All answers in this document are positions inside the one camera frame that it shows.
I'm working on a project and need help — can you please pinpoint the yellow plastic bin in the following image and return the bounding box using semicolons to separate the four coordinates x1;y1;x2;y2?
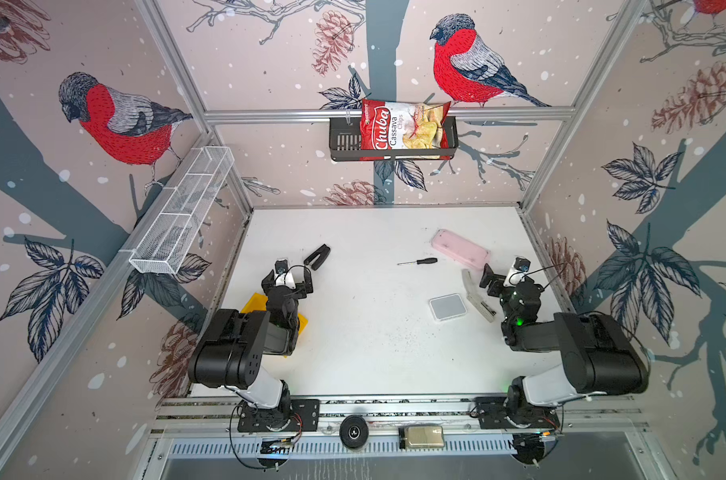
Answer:
242;292;308;357

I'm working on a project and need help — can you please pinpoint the small black screwdriver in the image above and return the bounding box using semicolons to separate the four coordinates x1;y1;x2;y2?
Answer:
397;257;438;266

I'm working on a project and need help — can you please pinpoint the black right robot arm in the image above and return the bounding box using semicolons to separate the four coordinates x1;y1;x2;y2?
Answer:
471;257;649;429

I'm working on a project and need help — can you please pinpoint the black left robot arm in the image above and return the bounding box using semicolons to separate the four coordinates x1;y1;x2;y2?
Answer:
188;265;319;433

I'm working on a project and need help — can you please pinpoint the black clip tool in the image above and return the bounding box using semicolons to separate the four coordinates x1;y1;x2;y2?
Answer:
303;244;331;271

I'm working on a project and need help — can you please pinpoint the small grey square box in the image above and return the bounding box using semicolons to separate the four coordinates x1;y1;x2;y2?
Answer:
428;293;467;322

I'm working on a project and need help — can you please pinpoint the pink rectangular case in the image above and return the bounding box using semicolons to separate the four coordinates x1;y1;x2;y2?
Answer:
430;229;490;270

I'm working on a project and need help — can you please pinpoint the black round knob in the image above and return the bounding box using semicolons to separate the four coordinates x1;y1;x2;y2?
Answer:
339;415;369;450

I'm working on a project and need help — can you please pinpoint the tan rectangular device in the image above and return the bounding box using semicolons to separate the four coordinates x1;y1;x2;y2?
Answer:
399;424;445;450

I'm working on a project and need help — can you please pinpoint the red cassava chips bag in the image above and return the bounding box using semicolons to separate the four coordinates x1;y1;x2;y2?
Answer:
360;100;451;148

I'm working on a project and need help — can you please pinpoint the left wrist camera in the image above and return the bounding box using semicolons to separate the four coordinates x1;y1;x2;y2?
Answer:
274;258;296;289

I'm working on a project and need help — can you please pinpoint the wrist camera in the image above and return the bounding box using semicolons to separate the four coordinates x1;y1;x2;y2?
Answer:
274;258;296;289
503;256;531;287

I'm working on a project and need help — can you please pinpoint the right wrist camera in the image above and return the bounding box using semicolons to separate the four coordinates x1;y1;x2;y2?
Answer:
503;256;531;287

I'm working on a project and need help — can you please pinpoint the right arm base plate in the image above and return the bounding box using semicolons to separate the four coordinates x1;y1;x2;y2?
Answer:
469;396;561;430

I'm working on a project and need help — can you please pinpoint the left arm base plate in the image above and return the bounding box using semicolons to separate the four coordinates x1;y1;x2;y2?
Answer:
236;399;320;433

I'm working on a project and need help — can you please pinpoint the white wire mesh shelf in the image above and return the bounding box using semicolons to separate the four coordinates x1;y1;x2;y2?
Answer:
129;146;234;275

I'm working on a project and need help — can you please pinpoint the black wall basket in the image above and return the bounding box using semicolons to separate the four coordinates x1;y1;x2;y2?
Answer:
329;116;459;162

